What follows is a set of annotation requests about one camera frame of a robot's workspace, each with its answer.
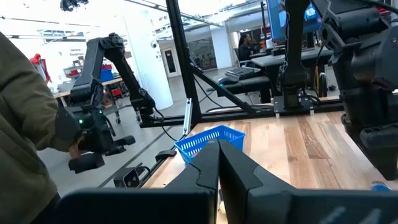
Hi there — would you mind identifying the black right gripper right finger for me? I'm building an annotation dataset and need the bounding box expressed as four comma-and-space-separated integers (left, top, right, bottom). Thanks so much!
218, 140, 398, 224

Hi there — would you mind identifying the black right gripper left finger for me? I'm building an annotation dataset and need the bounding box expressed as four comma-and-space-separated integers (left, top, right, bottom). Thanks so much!
55, 139, 220, 224

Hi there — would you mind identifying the blue plastic slotted basket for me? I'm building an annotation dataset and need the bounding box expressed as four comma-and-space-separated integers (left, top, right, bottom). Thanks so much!
174, 124, 246, 164

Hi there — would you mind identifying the black table edge clamp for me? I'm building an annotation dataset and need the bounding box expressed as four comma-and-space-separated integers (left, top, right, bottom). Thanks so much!
154, 149, 178, 162

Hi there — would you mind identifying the black side table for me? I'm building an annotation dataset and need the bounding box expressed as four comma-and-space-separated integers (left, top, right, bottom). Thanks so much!
206, 76, 272, 105

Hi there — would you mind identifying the person's hand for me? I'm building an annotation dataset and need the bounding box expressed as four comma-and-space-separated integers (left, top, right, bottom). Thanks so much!
67, 135, 85, 160

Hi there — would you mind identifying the black computer mouse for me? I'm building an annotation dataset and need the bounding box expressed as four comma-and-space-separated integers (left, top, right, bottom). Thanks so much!
217, 76, 239, 86

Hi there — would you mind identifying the black keyboard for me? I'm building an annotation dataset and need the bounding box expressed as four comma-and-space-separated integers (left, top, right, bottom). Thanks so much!
224, 66, 259, 80

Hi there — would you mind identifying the grey office desk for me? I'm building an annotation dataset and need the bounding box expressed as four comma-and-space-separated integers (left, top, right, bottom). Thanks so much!
251, 46, 334, 94

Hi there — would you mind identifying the wooden workbench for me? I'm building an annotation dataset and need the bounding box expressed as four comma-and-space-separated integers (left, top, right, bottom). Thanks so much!
52, 77, 124, 100

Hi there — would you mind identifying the white round column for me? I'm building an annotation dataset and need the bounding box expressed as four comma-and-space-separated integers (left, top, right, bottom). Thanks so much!
123, 9, 174, 110

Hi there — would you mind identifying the blue storage bin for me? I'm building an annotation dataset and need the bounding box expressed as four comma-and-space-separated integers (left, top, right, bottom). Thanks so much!
99, 67, 114, 83

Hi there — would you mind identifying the person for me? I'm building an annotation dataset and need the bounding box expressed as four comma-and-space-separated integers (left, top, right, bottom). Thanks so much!
0, 30, 78, 224
238, 32, 255, 62

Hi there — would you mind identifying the monitor with blue screen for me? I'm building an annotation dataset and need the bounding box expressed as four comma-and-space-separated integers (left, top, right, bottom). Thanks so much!
266, 0, 323, 42

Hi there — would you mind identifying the black table-level camera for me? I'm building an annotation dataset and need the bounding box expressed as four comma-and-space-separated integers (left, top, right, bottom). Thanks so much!
113, 167, 141, 189

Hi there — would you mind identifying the silver metal bracket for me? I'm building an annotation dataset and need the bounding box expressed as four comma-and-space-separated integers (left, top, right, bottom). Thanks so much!
182, 97, 193, 136

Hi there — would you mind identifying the black aluminium table frame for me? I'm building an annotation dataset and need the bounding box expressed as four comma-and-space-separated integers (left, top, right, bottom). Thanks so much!
124, 0, 345, 129

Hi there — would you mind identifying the black overhead camera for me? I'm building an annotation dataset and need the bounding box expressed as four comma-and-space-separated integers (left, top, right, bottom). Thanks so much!
60, 0, 90, 12

